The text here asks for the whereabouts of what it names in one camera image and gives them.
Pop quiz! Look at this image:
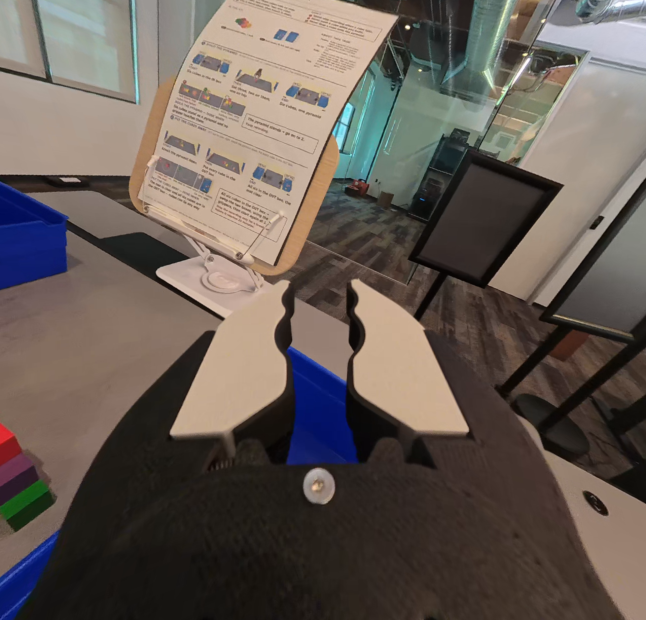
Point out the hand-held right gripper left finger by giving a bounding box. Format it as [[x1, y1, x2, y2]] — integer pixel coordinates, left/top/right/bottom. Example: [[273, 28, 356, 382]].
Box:
[[170, 280, 295, 440]]

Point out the window with white frame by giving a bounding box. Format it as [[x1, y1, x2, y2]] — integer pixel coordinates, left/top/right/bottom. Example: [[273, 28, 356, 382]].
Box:
[[333, 103, 357, 154]]

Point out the display screen on black stand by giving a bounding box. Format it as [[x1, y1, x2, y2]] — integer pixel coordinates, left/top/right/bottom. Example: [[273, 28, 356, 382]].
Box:
[[408, 149, 564, 322]]

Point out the black round stool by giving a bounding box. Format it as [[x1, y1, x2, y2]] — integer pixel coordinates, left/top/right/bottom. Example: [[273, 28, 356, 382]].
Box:
[[512, 394, 590, 457]]

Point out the green wooden cube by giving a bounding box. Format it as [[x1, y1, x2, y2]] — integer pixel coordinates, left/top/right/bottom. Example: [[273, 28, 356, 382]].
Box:
[[0, 479, 55, 532]]

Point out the large window grey frame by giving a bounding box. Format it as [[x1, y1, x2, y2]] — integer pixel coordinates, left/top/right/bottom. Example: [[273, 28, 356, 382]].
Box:
[[0, 0, 140, 104]]

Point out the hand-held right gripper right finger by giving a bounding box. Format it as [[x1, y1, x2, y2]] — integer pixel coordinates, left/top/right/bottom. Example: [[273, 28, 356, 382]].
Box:
[[346, 279, 471, 438]]

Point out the silver ventilation duct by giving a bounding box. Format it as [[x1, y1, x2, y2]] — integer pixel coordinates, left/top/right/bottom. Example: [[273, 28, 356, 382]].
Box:
[[353, 0, 646, 96]]

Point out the red wooden cube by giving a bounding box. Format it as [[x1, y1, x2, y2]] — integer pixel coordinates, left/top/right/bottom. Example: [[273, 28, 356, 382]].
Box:
[[0, 423, 24, 465]]

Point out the black glass door cabinet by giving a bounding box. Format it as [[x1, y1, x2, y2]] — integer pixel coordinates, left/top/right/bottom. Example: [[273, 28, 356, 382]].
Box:
[[409, 133, 500, 222]]

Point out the purple wooden cube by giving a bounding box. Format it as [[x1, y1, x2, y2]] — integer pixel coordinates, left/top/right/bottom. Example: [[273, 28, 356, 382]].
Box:
[[0, 452, 40, 506]]

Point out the blue plastic bin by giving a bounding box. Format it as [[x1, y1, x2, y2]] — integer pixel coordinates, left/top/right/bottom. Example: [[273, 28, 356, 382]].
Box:
[[0, 347, 360, 620], [0, 181, 69, 290]]

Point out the grey panel on wheeled stand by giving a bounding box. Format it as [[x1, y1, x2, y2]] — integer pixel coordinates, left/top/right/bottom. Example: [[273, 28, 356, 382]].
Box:
[[497, 173, 646, 439]]

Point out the printed instruction sheet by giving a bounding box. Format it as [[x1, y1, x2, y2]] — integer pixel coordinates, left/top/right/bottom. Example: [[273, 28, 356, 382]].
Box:
[[144, 0, 400, 266]]

